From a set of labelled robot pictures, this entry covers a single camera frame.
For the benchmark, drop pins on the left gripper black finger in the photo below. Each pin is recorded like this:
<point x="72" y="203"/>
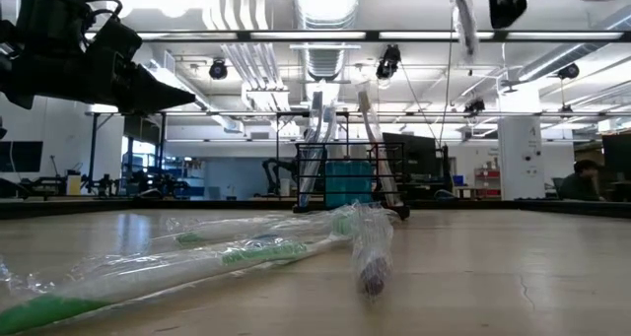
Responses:
<point x="158" y="87"/>
<point x="153" y="105"/>

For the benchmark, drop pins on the green toothbrush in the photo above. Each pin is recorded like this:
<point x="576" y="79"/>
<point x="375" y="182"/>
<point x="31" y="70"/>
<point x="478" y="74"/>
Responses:
<point x="261" y="253"/>
<point x="189" y="238"/>

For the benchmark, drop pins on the black ceiling spotlight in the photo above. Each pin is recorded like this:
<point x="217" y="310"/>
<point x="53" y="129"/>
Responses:
<point x="388" y="61"/>
<point x="568" y="71"/>
<point x="218" y="69"/>
<point x="474" y="105"/>

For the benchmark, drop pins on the yellow wipes canister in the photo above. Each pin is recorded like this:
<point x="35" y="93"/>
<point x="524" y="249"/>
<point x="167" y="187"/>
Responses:
<point x="74" y="184"/>

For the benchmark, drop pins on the black monitor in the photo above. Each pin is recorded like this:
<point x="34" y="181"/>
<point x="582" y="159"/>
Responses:
<point x="419" y="154"/>
<point x="618" y="156"/>

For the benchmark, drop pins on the white square pillar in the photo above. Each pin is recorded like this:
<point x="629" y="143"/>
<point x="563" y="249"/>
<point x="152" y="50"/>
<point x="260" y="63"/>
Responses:
<point x="520" y="178"/>

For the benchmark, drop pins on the red storage shelf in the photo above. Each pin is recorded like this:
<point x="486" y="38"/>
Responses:
<point x="488" y="183"/>

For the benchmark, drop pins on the person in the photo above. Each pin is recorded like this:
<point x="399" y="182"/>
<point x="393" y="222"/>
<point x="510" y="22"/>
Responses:
<point x="581" y="183"/>

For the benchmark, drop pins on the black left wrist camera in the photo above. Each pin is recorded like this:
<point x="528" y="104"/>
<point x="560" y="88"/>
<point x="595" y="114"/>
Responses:
<point x="49" y="11"/>

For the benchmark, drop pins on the black background rig frame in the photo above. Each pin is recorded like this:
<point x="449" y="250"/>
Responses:
<point x="222" y="113"/>

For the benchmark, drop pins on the black wall screen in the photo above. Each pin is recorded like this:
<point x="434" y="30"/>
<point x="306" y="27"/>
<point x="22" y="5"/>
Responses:
<point x="22" y="156"/>

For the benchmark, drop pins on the black aluminium rig frame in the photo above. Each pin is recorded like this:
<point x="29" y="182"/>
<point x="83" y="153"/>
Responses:
<point x="148" y="207"/>

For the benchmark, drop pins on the black overhead frame beam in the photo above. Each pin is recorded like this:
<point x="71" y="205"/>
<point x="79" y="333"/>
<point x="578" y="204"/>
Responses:
<point x="372" y="35"/>

